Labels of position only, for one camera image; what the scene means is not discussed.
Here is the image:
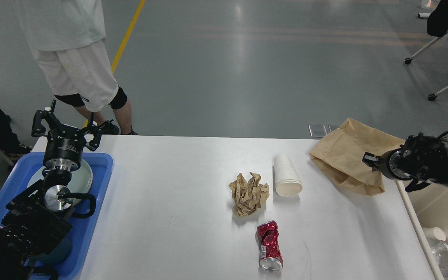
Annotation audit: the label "beige plastic bin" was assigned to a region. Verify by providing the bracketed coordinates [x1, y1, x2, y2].
[396, 181, 448, 280]

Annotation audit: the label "light green plate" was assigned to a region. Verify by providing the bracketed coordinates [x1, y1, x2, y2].
[27, 159, 93, 212]

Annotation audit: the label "white cup in bin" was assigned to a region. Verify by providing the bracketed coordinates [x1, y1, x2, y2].
[422, 227, 447, 241]

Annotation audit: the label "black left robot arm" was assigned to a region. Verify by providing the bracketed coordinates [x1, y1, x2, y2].
[0, 100, 102, 280]

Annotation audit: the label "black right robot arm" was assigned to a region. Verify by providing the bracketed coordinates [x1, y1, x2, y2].
[362, 131, 448, 193]

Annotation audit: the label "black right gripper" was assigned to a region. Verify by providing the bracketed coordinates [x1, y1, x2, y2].
[362, 150, 407, 181]

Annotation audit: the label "dark teal mug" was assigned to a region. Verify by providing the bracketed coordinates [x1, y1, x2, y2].
[27, 237, 73, 266]

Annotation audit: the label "person in white shorts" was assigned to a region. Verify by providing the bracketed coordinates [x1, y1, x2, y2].
[14, 0, 136, 135]

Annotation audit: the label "brown paper ball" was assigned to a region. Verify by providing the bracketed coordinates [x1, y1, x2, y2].
[229, 172, 269, 217]

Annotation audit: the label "clear plastic bottle in bin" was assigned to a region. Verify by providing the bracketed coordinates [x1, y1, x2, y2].
[427, 239, 448, 280]

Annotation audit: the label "white paper cup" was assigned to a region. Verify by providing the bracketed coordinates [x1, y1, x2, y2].
[273, 154, 303, 198]

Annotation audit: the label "metal floor plates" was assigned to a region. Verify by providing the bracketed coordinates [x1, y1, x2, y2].
[308, 124, 339, 138]

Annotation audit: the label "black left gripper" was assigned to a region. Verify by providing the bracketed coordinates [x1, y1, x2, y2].
[31, 99, 102, 172]

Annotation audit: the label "brown paper bag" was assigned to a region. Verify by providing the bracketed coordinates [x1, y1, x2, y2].
[309, 118, 405, 196]

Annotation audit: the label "crushed red soda can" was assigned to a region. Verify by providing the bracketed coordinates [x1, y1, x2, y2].
[256, 220, 284, 273]

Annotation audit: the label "blue plastic tray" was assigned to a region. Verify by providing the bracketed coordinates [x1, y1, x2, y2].
[0, 152, 114, 280]

